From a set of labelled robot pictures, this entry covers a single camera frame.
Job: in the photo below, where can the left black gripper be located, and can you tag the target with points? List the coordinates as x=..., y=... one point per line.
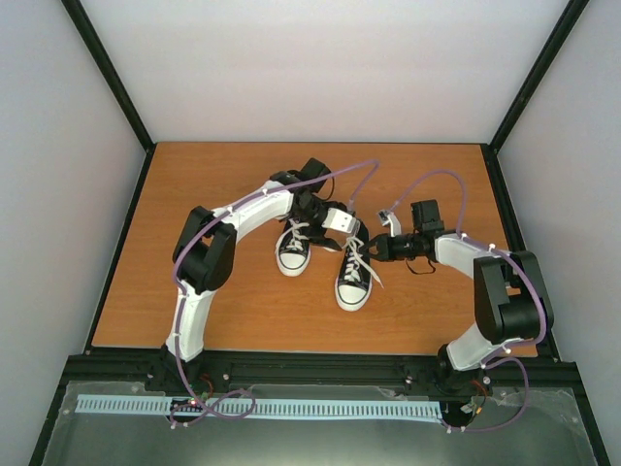
x=318, y=238

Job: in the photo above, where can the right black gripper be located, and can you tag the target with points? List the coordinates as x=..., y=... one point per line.
x=384, y=249

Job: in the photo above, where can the white shoelace of sneaker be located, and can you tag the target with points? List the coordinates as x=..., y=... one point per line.
x=293, y=238
x=356, y=270

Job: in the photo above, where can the black sneaker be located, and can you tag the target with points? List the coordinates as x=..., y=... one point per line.
x=352, y=299
x=292, y=265

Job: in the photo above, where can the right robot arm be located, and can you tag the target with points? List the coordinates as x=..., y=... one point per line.
x=511, y=303

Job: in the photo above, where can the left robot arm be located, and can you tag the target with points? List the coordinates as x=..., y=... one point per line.
x=204, y=255

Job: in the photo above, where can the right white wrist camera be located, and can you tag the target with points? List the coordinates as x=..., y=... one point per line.
x=389, y=220

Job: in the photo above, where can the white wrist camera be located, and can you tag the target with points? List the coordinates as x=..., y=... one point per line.
x=389, y=220
x=340, y=221

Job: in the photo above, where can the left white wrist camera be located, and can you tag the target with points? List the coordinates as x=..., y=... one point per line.
x=340, y=221

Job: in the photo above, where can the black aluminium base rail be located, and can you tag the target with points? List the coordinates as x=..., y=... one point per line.
x=227, y=370

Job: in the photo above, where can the white slotted cable duct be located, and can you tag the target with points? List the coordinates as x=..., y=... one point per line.
x=266, y=409

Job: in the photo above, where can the right black frame post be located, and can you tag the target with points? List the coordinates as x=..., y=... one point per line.
x=549, y=51

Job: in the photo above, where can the black frame post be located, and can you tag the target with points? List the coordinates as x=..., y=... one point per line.
x=92, y=41
x=549, y=51

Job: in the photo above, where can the left black frame post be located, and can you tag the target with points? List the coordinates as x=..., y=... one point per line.
x=92, y=41

